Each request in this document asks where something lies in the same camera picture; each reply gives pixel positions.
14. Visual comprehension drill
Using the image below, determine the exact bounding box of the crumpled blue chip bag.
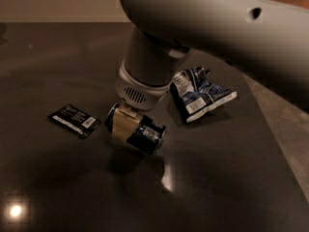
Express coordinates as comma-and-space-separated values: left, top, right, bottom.
170, 67, 238, 124

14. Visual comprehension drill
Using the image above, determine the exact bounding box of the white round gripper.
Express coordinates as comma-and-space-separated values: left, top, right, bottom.
112, 61, 170, 142

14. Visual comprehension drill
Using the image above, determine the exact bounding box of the blue pepsi can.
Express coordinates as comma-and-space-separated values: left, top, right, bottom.
104, 104, 166, 155

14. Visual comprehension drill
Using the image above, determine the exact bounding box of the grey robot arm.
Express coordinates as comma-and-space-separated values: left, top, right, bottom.
116, 0, 309, 110

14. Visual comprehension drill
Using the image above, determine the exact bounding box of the small black snack packet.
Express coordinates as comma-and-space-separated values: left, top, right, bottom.
47, 104, 101, 138

